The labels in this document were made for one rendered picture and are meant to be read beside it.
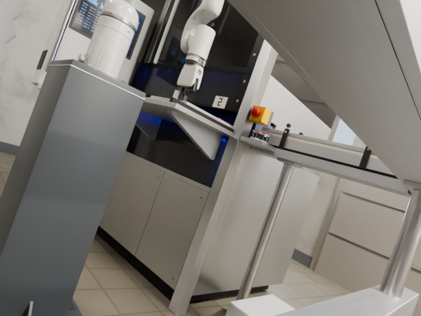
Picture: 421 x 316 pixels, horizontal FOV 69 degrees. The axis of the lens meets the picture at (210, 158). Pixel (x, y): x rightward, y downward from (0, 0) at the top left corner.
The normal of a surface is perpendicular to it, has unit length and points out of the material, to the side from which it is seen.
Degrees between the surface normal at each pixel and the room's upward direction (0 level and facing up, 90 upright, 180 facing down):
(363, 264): 90
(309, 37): 180
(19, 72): 90
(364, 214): 90
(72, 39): 90
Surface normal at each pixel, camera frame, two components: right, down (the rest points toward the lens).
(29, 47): 0.63, 0.22
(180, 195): -0.63, -0.24
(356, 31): -0.33, 0.94
